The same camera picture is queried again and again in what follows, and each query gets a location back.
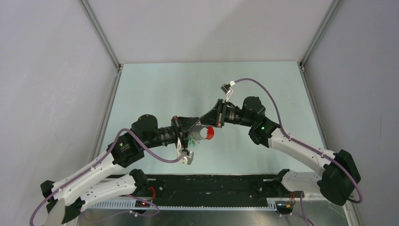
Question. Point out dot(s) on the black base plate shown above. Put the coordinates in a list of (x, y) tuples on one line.
[(251, 190)]

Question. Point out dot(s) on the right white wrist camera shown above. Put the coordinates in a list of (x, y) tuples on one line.
[(227, 89)]

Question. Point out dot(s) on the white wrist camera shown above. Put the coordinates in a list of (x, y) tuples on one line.
[(184, 156), (227, 89)]

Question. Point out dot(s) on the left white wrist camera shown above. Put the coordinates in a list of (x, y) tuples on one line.
[(184, 156)]

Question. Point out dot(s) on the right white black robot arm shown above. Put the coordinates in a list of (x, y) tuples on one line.
[(338, 171)]

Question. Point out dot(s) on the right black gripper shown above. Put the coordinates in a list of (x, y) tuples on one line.
[(216, 117)]

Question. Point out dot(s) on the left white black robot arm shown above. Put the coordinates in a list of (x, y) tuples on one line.
[(64, 200)]

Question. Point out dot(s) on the aluminium frame post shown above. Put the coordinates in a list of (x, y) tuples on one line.
[(92, 18), (322, 28)]

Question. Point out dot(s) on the left aluminium frame post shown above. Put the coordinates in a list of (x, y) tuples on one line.
[(92, 18)]

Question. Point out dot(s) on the right aluminium frame post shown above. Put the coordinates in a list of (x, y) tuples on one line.
[(322, 28)]

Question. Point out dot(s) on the red handled metal key holder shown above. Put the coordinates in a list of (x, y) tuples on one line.
[(201, 132)]

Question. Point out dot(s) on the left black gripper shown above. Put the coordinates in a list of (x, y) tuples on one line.
[(182, 126)]

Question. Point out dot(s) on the slotted cable duct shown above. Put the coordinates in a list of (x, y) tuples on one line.
[(124, 204)]

